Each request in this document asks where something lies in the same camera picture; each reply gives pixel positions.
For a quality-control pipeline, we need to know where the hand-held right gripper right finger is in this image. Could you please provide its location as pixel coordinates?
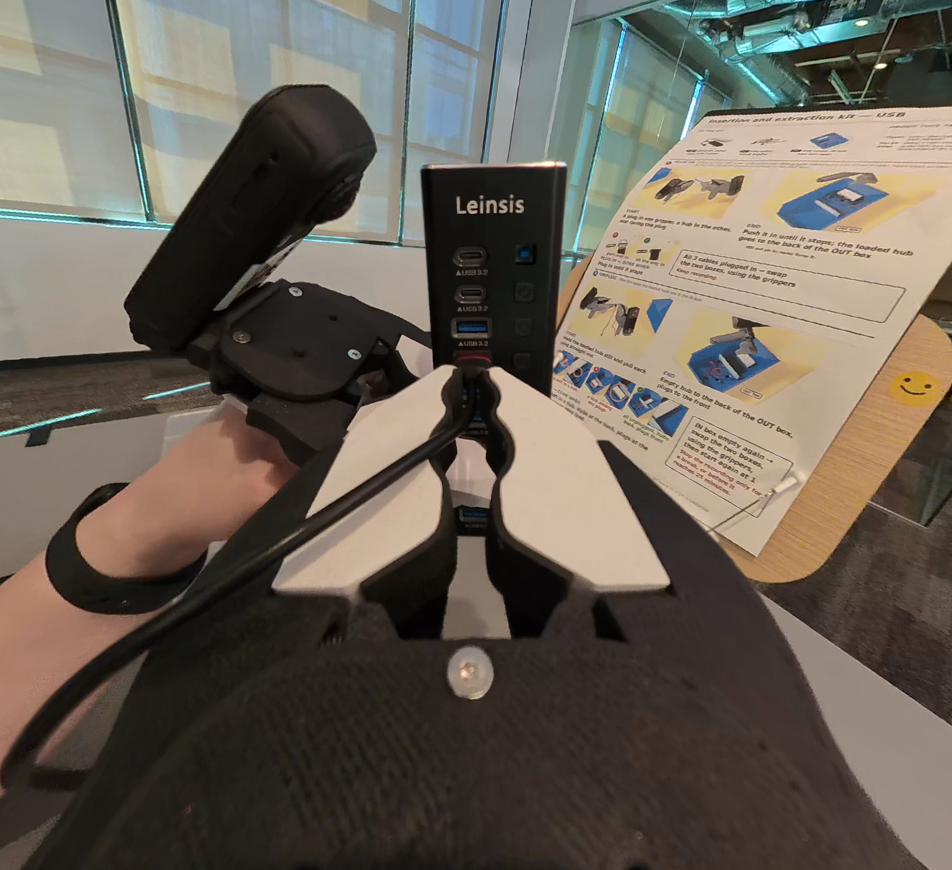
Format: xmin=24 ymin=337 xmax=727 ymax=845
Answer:
xmin=478 ymin=366 xmax=670 ymax=597

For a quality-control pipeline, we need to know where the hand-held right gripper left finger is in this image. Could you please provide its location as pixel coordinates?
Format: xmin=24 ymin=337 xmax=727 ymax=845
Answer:
xmin=271 ymin=366 xmax=464 ymax=599

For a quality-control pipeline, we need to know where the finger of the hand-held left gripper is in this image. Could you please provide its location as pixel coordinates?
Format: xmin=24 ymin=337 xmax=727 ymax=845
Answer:
xmin=344 ymin=382 xmax=417 ymax=443

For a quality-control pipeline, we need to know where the black usb cable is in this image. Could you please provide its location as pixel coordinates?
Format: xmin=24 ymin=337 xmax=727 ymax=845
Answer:
xmin=0 ymin=353 xmax=495 ymax=795

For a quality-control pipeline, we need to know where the black usb hub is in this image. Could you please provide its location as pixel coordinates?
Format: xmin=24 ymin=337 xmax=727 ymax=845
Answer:
xmin=420 ymin=162 xmax=568 ymax=525

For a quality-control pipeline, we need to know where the person's left forearm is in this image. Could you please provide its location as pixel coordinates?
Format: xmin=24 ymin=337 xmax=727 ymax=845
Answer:
xmin=0 ymin=546 xmax=172 ymax=782

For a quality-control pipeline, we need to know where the person's left hand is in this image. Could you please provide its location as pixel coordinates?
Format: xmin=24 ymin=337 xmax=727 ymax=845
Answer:
xmin=97 ymin=409 xmax=342 ymax=562

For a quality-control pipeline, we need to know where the large glass window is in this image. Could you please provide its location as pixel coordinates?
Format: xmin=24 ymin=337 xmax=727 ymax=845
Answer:
xmin=0 ymin=0 xmax=518 ymax=246

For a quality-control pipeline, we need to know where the white tethered pin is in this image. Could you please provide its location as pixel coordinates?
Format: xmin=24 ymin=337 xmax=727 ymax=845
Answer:
xmin=703 ymin=472 xmax=804 ymax=536

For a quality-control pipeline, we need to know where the black wristband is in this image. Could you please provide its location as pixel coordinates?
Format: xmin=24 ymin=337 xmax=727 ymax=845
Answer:
xmin=45 ymin=483 xmax=213 ymax=616

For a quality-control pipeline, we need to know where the instruction sheet on wooden board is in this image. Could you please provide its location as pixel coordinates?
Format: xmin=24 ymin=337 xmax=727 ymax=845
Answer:
xmin=554 ymin=312 xmax=952 ymax=584

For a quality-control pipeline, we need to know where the printed instruction sheet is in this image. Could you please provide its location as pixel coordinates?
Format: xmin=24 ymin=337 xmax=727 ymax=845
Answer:
xmin=554 ymin=107 xmax=952 ymax=559

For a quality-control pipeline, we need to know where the yellow smiley sticker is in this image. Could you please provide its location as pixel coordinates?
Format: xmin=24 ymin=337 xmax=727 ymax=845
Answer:
xmin=888 ymin=370 xmax=943 ymax=407

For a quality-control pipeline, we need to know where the narrow glass window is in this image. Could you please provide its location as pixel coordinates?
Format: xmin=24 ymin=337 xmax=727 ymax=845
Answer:
xmin=573 ymin=18 xmax=733 ymax=276

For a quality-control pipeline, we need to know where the metal ceiling duct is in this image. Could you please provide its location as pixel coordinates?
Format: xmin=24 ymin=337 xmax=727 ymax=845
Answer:
xmin=654 ymin=0 xmax=952 ymax=108

